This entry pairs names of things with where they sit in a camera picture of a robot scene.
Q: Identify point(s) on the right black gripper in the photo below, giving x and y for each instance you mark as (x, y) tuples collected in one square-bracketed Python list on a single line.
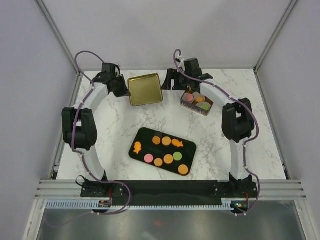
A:
[(173, 74)]

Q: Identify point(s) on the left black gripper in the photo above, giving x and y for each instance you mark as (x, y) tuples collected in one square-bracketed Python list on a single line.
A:
[(125, 92)]

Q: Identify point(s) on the pink sandwich cookie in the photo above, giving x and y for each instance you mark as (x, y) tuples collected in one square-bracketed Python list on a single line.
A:
[(189, 98), (148, 158)]

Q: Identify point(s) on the orange swirl cookie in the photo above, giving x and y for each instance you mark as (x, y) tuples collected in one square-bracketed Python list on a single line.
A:
[(200, 99)]

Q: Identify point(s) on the gold cookie tin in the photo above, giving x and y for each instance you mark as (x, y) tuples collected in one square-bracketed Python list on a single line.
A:
[(193, 107)]

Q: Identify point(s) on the gold tin lid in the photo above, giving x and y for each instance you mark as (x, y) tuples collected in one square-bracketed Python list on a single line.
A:
[(145, 90)]

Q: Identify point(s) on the green sandwich cookie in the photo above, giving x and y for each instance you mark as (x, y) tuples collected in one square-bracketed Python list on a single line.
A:
[(204, 107), (177, 156)]

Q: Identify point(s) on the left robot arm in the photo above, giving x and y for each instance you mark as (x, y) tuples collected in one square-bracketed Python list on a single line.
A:
[(80, 132)]

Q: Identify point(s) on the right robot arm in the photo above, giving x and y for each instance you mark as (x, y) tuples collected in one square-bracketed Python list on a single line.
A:
[(238, 120)]

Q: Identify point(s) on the white paper cup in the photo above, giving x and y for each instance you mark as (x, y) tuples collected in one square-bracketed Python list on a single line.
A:
[(204, 103), (196, 95), (183, 98)]

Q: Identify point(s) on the orange fish cookie right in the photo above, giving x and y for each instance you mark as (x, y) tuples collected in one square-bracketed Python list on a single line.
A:
[(177, 143)]

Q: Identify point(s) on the orange fish cookie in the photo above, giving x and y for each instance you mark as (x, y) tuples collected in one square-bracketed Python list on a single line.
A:
[(137, 147), (177, 143)]

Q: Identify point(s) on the orange fish cookie left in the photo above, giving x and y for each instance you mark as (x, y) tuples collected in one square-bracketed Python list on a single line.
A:
[(137, 147)]

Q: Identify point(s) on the orange dotted cookie upper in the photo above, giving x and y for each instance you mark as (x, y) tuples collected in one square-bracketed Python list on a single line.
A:
[(166, 141)]

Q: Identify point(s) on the orange dotted cookie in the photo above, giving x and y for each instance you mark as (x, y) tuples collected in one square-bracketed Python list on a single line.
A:
[(166, 141), (168, 159), (183, 169)]

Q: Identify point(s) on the orange chip cookie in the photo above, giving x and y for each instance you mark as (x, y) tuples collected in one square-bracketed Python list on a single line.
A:
[(156, 140)]

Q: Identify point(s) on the black oval tray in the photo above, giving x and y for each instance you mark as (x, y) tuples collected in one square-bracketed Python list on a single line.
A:
[(145, 136)]

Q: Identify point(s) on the orange dotted cookie middle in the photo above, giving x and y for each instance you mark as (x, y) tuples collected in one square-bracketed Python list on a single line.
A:
[(168, 159)]

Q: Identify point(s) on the orange shell cookie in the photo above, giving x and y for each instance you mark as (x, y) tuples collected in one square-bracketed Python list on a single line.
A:
[(158, 162)]

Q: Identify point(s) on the orange dotted cookie lower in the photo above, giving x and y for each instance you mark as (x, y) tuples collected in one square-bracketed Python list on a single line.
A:
[(183, 169)]

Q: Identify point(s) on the left aluminium frame post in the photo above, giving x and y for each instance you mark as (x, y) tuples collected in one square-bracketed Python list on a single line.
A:
[(56, 32)]

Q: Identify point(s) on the aluminium frame post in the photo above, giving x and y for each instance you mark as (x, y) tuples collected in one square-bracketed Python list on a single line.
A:
[(56, 32), (275, 34)]

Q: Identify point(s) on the right aluminium frame post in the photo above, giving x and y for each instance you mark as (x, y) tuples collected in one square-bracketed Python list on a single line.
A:
[(275, 34)]

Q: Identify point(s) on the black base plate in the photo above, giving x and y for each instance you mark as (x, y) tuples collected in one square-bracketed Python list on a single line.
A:
[(178, 192)]

